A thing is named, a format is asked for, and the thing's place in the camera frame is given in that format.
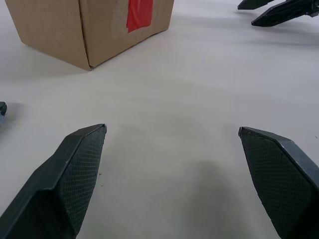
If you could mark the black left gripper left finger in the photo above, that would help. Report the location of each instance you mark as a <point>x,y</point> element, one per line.
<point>49,194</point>

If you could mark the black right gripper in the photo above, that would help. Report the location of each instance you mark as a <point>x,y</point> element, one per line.
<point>314,7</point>

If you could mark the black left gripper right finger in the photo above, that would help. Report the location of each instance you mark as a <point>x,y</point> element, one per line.
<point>281,186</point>

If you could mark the brown cardboard box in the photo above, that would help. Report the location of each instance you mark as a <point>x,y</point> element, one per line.
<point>57,30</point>

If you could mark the small dark blue object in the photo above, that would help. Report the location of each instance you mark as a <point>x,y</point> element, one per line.
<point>2,108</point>

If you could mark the red tape strip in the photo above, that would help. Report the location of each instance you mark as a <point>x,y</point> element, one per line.
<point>138,15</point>

